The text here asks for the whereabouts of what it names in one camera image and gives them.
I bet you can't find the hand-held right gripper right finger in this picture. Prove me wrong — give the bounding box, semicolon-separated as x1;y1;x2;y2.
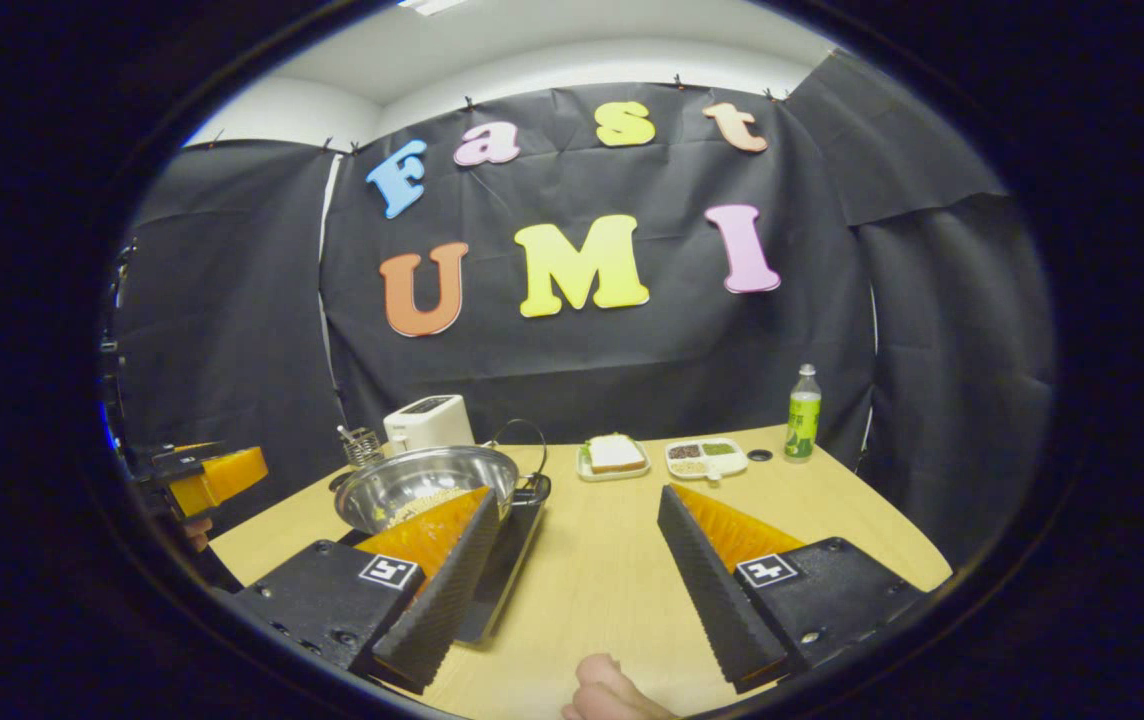
657;484;928;694

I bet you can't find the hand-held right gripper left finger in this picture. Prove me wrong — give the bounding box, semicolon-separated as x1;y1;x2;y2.
232;487;501;694

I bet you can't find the black induction cooktop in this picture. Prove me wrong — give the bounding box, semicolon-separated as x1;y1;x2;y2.
337;490;549;644

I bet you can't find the steel pot with black handles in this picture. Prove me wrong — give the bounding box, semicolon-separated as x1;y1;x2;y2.
329;445;553;536

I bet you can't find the pile of soybeans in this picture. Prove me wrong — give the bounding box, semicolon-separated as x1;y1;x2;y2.
387;487;473;526

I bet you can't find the white divided dish of beans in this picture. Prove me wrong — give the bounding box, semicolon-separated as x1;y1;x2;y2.
664;438;749;481

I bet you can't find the pale green sandwich plate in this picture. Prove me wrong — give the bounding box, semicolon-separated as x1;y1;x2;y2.
577;440;651;483

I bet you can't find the white bread sandwich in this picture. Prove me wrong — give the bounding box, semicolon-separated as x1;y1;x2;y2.
587;434;646;473

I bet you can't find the white toaster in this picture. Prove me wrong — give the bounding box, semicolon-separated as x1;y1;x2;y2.
383;394;476;453

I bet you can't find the green tea bottle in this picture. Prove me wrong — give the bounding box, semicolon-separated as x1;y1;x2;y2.
785;364;822;463

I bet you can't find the black backdrop cloth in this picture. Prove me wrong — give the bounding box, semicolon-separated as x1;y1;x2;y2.
112;50;1058;571

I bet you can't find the wire mesh holder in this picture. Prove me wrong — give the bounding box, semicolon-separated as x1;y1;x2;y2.
337;425;385;469

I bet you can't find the black power cable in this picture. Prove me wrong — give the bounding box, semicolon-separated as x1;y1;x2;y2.
485;419;549;481

